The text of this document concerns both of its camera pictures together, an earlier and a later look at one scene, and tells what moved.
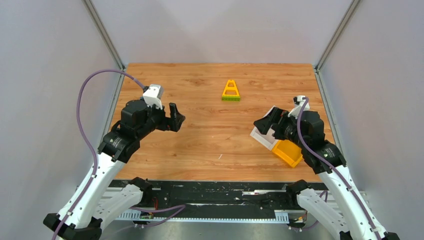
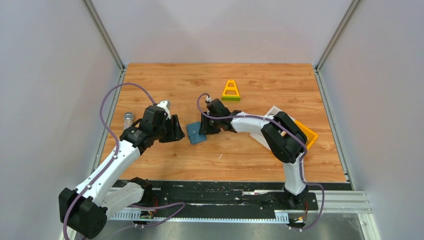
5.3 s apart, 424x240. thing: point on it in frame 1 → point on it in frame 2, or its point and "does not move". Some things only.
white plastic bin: [267, 140] does not move
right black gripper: [276, 122] → [210, 122]
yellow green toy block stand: [231, 97] does not move
